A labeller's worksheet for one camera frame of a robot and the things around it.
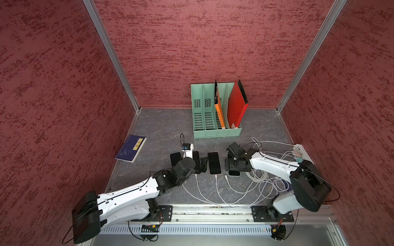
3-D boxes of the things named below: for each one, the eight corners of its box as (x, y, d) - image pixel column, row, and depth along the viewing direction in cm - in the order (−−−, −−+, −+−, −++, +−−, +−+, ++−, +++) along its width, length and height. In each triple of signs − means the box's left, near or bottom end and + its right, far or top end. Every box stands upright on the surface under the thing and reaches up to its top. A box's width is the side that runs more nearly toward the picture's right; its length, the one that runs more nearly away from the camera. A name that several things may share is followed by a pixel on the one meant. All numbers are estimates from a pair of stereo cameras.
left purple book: (115, 159, 95) (114, 157, 93) (131, 135, 107) (130, 133, 105) (132, 163, 93) (131, 161, 92) (146, 138, 105) (145, 136, 103)
